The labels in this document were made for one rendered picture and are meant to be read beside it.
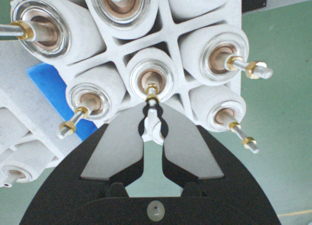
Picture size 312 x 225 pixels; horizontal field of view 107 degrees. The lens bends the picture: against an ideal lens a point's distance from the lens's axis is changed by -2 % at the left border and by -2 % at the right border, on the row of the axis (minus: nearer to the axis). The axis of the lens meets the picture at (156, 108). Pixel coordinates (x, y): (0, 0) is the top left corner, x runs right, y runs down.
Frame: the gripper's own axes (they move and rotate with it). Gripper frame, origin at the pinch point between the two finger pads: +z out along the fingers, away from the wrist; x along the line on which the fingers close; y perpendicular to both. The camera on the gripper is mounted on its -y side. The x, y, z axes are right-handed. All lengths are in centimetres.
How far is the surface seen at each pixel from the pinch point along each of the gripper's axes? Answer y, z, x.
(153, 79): -0.4, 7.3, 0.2
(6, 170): 25.8, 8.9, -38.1
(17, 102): 9.7, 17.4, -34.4
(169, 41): -5.4, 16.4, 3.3
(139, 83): 1.0, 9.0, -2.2
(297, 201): 118, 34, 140
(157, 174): 69, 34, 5
